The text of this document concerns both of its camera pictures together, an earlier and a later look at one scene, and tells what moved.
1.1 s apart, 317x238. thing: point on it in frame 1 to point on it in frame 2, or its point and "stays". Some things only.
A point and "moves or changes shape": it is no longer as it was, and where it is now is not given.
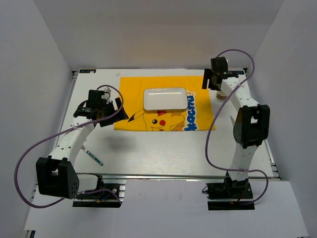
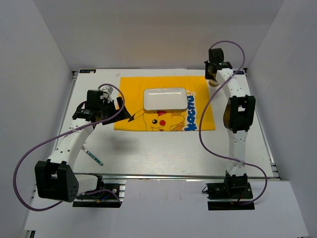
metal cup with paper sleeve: x=221 y=95 moves or changes shape
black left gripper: x=121 y=115 stays
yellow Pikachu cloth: x=197 y=116 stays
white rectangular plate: x=165 y=98 stays
